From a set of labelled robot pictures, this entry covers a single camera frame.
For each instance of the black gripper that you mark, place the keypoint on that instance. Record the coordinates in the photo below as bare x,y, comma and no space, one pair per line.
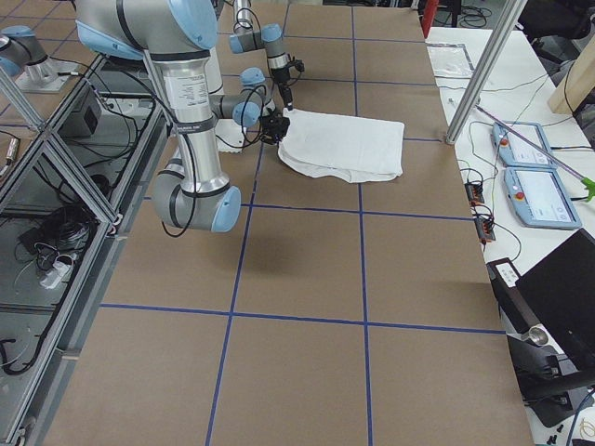
283,86
273,125

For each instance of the white long-sleeve printed shirt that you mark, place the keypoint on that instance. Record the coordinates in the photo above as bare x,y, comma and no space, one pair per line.
353,149

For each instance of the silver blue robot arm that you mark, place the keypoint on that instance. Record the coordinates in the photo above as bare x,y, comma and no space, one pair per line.
192,192
249,35

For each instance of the clear plastic bag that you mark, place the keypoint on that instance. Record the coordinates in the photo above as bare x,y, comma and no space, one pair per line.
450,60

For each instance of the red cylinder object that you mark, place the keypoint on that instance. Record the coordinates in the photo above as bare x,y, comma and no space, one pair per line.
428,16

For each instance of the grey orange usb hub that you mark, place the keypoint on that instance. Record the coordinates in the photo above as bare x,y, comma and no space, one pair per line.
474,193

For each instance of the upper blue teach pendant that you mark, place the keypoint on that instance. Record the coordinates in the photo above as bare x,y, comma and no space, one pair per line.
514,152

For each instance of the blue teach pendant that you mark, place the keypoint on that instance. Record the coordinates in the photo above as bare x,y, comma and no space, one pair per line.
514,152
540,200

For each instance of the lower blue teach pendant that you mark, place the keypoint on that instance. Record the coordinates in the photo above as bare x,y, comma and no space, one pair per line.
540,200

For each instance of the reacher grabber stick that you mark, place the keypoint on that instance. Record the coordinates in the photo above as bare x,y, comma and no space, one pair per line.
585,181

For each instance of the black laptop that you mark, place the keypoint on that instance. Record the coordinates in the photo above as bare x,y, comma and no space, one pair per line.
559,289

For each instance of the aluminium frame post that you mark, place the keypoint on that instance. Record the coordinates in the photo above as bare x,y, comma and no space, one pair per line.
500,34

